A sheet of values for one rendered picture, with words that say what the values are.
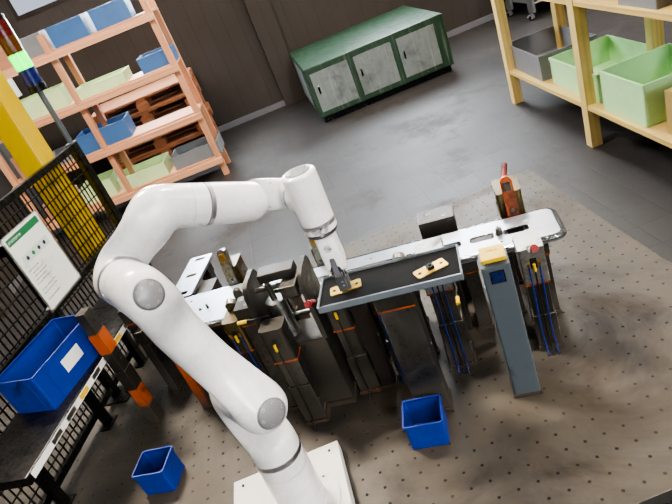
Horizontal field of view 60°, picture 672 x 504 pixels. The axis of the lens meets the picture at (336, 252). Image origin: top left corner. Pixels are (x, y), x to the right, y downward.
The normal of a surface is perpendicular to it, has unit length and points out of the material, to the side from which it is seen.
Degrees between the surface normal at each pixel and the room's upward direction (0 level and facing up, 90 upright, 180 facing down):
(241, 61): 90
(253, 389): 58
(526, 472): 0
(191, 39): 90
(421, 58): 90
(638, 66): 90
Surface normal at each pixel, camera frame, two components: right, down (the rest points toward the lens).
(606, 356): -0.34, -0.81
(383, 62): 0.18, 0.43
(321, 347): -0.08, 0.52
